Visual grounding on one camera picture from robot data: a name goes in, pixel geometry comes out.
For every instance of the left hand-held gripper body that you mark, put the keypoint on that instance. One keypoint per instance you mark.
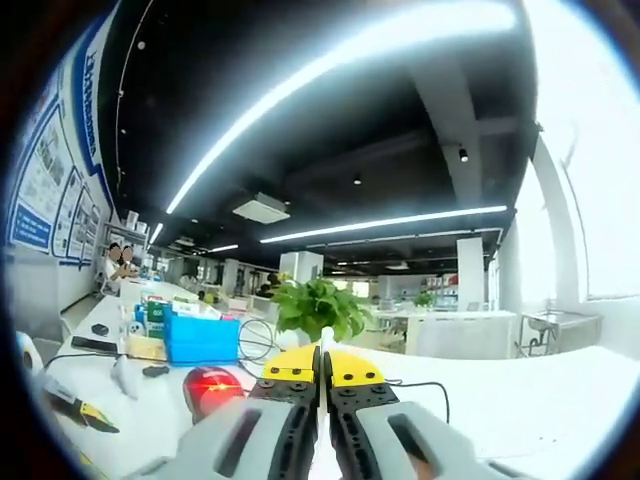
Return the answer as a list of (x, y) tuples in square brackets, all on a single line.
[(30, 355)]

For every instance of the green box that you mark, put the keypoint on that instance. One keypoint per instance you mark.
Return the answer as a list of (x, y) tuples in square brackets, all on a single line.
[(156, 320)]

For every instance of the ceiling air conditioner panel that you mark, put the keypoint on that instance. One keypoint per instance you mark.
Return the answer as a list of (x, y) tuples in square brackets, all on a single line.
[(261, 208)]

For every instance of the black oblong tool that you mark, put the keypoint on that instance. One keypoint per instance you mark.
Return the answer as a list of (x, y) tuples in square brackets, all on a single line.
[(156, 371)]

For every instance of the white partition screen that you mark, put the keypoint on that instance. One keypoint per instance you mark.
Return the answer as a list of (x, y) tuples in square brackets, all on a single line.
[(460, 335)]

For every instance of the long curved ceiling light strip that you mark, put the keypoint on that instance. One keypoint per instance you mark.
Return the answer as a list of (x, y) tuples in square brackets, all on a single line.
[(350, 52)]

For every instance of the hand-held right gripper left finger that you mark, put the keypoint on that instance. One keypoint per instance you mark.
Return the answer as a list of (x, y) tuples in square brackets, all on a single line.
[(295, 440)]

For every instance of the straight ceiling light strip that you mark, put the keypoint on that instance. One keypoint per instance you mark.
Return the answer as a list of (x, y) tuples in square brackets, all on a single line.
[(385, 222)]

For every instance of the black remote control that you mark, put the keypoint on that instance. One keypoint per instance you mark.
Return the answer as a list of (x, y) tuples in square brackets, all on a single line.
[(95, 344)]

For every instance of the small black device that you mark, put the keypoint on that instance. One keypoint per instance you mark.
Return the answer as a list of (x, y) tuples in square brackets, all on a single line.
[(100, 329)]

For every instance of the blue white wall poster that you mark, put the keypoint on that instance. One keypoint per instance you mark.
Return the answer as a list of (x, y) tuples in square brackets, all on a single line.
[(45, 165)]

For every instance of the blue plastic bin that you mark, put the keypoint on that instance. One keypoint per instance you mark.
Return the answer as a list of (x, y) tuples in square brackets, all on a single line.
[(200, 345)]

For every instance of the wall shelf with boxes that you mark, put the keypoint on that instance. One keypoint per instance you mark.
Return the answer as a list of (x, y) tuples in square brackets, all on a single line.
[(131, 220)]

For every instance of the white table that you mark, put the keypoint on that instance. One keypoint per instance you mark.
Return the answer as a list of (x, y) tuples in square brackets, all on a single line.
[(500, 400)]

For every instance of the distant display shelf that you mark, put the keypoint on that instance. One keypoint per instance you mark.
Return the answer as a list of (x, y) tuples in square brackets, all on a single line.
[(440, 292)]

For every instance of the white controller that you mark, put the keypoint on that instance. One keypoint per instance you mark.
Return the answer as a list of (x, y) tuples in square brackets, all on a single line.
[(136, 327)]

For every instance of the short ceiling light strip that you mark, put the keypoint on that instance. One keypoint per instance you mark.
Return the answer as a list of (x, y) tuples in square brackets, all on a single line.
[(156, 233), (224, 248)]

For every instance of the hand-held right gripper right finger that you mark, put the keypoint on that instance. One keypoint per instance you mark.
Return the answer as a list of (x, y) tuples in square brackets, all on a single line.
[(350, 435)]

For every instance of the steel sink with faucet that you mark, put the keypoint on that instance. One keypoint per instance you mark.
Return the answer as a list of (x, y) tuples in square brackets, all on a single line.
[(555, 325)]

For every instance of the potted green plant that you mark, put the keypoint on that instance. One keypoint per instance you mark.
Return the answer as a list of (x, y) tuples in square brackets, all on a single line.
[(320, 305)]

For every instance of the black ceiling spot lamp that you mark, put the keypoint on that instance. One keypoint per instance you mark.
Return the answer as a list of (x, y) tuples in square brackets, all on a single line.
[(464, 156)]

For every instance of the black barcode scanner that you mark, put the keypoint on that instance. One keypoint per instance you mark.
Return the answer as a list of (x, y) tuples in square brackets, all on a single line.
[(210, 395)]

